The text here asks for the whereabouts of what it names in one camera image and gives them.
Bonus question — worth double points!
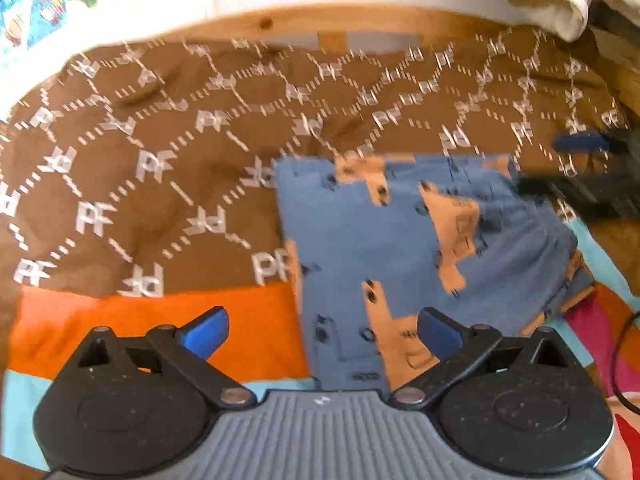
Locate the colorful patchwork bedsheet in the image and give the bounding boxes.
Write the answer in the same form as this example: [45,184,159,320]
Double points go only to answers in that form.
[0,213,640,480]

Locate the black cable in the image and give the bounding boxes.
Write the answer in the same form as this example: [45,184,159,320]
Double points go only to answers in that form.
[610,309,640,416]

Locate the brown PF patterned blanket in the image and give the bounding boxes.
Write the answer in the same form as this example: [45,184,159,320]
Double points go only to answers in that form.
[1,27,627,298]

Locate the blue patterned pajama pants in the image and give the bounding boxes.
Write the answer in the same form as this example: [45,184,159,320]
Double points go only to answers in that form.
[276,155,593,392]

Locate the wooden bed frame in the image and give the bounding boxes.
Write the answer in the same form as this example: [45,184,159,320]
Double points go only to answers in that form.
[29,1,640,111]

